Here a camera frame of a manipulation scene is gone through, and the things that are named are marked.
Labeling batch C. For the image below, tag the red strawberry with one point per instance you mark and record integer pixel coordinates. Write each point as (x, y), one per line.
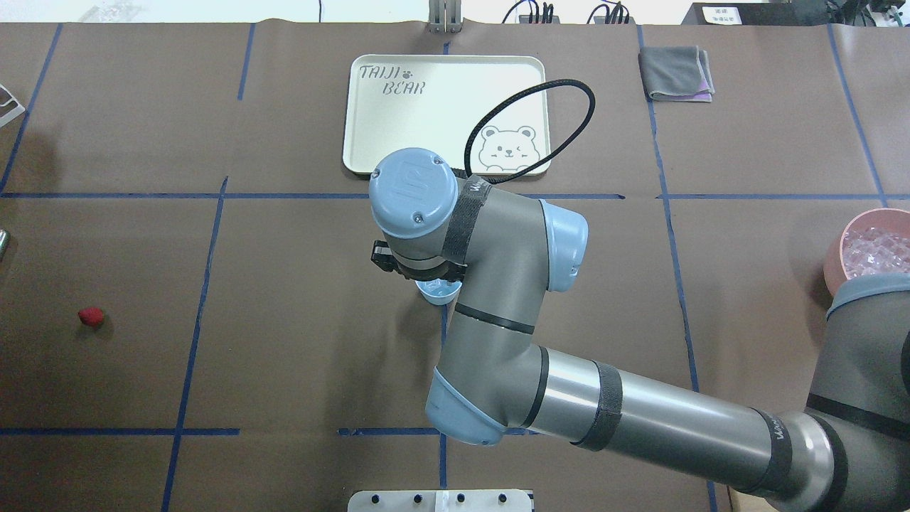
(92, 317)

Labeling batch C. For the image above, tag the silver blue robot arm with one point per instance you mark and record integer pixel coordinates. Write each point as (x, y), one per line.
(541, 291)

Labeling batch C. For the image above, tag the light blue cup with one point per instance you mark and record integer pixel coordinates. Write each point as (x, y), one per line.
(439, 292)

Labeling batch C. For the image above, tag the pink bowl of ice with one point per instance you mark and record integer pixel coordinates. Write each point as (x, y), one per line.
(874, 242)

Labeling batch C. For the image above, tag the metal cup rack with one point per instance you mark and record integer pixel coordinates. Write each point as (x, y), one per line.
(11, 108)

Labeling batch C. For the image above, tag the cream bear tray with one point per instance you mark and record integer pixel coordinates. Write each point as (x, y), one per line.
(435, 101)

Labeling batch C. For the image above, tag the grey folded cloth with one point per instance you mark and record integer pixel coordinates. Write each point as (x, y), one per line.
(676, 74)

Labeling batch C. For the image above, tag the aluminium frame post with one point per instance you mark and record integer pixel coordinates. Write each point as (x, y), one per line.
(445, 16)

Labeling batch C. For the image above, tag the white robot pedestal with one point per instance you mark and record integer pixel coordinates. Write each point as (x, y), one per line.
(442, 500)

